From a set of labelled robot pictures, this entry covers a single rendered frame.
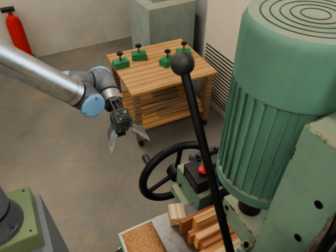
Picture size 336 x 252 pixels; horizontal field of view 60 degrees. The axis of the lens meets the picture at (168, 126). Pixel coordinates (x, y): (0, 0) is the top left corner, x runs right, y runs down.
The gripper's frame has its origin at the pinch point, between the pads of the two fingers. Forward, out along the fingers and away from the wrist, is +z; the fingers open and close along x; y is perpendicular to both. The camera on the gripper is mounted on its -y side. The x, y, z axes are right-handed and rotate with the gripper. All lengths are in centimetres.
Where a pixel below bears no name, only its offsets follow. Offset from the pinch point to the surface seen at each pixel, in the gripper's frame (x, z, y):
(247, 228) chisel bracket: 7, 42, 40
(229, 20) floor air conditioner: 106, -79, -30
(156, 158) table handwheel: 3.0, 12.0, 14.4
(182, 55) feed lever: -4, 19, 72
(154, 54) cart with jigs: 61, -95, -67
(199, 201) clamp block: 6.5, 30.9, 23.1
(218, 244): 5, 43, 27
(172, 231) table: -2.9, 34.7, 19.5
